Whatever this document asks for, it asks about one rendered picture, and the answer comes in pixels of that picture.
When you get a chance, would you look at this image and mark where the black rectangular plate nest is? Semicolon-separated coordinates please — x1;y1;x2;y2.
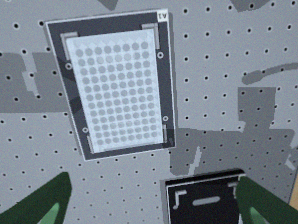
165;169;246;224

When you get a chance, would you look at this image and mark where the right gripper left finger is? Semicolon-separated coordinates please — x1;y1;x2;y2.
0;172;72;224

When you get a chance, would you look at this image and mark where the white well plate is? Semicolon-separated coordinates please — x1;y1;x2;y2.
66;29;163;153

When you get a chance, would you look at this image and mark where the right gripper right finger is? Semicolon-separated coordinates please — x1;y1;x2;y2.
235;176;298;224

